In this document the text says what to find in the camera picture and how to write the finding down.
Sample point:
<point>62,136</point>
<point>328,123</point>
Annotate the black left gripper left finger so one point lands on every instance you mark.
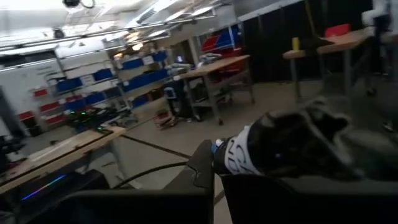
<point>133,208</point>

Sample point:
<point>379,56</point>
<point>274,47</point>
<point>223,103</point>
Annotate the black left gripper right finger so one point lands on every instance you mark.
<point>311,205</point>

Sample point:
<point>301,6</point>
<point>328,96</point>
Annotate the black work glove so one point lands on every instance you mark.
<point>295,140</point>

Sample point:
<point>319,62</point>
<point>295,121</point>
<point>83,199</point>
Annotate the black computer tower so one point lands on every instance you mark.
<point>46,186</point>

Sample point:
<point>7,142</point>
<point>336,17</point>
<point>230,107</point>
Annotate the background wooden station table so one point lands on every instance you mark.
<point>62,149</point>

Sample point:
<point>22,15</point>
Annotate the blue storage bins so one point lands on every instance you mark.
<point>136,81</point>

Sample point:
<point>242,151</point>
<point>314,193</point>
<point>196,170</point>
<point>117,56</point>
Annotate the red small shelf bins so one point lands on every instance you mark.
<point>49,107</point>

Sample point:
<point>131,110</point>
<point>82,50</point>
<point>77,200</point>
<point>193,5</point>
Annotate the grey blue rolled tube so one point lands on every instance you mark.
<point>178,67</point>
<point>211,57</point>

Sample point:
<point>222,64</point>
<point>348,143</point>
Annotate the small round wooden table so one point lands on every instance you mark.
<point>293,54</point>

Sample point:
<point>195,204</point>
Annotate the yellow cylinder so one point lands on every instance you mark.
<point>295,43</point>

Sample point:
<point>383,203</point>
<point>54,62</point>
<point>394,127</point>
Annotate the wooden workbench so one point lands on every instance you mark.
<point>214,65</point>

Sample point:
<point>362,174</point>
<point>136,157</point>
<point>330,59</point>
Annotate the wooden table with metal legs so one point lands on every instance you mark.
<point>342,40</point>

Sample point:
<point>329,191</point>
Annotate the black partition curtain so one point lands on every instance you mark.
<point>273,37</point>

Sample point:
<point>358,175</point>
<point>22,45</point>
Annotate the red plastic bin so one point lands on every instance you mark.
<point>337,30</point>

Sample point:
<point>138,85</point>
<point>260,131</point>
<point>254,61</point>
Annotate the black ceiling fixture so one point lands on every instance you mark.
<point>59,32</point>

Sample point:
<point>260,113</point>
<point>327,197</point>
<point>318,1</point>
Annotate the person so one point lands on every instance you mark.
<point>381,23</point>

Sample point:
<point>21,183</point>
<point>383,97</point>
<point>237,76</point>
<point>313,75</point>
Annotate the black mounted camera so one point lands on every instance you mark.
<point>71,2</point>

